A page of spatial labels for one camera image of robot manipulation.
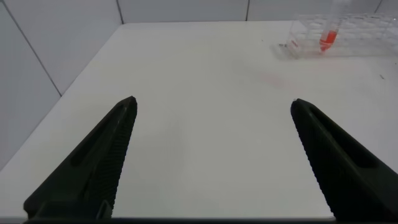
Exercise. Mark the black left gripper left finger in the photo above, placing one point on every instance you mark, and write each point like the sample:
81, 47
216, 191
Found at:
93, 168

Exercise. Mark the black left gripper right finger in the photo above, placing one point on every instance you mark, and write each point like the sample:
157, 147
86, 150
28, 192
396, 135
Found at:
342, 168

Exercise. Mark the test tube with red liquid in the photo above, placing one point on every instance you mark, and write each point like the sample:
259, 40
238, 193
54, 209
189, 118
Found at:
328, 39

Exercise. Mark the clear acrylic test tube rack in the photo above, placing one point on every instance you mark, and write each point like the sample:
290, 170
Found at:
360, 37

